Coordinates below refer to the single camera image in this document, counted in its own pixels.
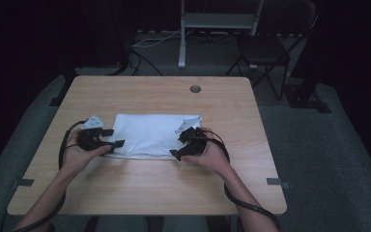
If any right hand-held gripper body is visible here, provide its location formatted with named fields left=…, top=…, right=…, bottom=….
left=174, top=117, right=209, bottom=158

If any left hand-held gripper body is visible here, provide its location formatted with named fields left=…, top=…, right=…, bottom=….
left=76, top=115, right=111, bottom=154

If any white printed tank top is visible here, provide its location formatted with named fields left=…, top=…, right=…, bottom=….
left=104, top=113, right=204, bottom=160

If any person's right hand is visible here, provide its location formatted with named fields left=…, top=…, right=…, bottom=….
left=180, top=126, right=232, bottom=176

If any person's left hand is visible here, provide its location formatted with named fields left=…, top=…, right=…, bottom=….
left=62, top=128, right=113, bottom=177

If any person's right leg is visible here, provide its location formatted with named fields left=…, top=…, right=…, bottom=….
left=162, top=215, right=211, bottom=232

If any long power strip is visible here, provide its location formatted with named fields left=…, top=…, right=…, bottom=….
left=136, top=28, right=303, bottom=38

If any black folding chair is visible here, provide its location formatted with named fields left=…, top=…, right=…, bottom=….
left=226, top=0, right=319, bottom=102

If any grey metal stand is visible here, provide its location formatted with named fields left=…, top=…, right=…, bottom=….
left=178, top=0, right=266, bottom=70

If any black stand base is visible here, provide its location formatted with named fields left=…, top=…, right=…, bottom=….
left=284, top=82, right=333, bottom=114

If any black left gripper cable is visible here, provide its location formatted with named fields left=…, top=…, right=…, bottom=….
left=12, top=119, right=89, bottom=232

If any black floor cable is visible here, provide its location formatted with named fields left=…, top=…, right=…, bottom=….
left=128, top=48, right=164, bottom=77

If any white floor cable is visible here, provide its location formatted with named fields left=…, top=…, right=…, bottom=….
left=131, top=28, right=194, bottom=49

